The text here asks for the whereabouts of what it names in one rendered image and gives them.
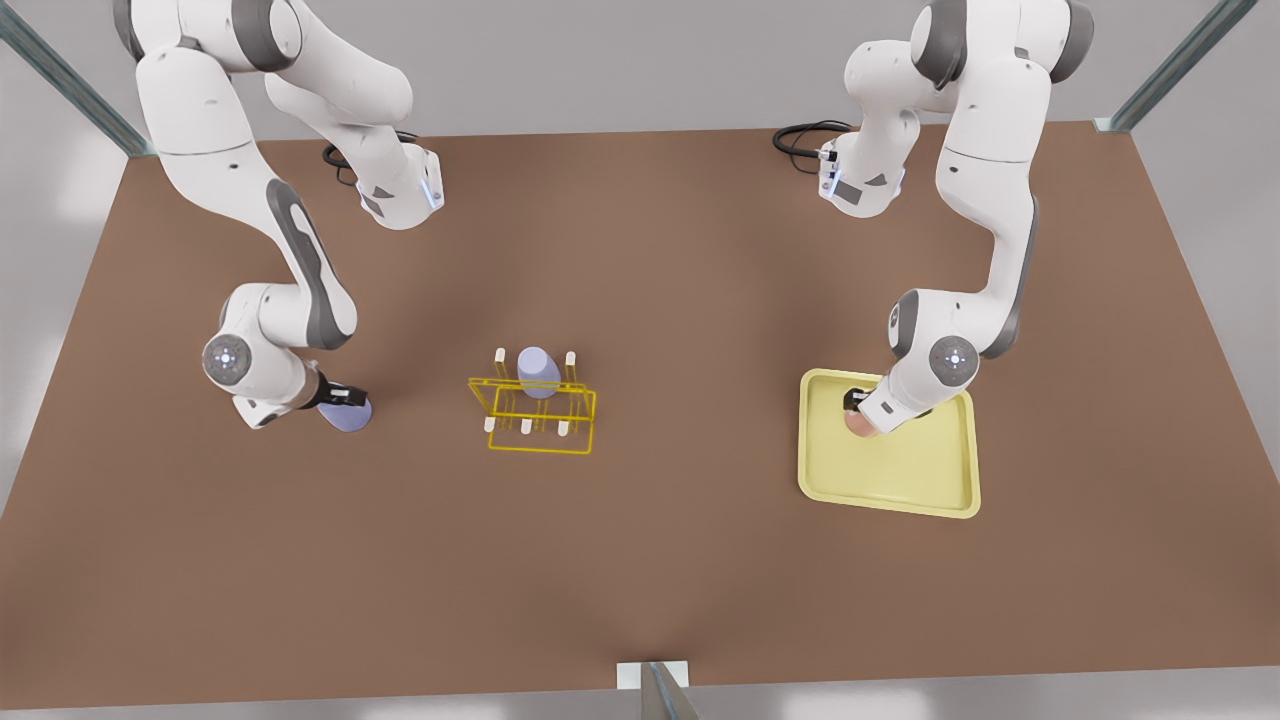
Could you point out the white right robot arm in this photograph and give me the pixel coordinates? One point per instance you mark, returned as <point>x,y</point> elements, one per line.
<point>300,260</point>

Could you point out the lavender cup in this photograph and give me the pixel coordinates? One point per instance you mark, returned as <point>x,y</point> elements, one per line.
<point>346,414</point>
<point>538,372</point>

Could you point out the silver frame post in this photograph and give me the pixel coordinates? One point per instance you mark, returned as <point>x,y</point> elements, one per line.
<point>70,75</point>
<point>655,690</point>
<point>1170,65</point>

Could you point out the pale yellow tray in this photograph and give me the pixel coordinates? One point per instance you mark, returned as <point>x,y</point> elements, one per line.
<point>890,455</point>

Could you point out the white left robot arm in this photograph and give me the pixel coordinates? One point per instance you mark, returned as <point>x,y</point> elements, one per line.
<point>985,230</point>

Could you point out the pink cup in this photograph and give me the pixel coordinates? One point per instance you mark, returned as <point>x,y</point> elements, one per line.
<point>856,424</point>

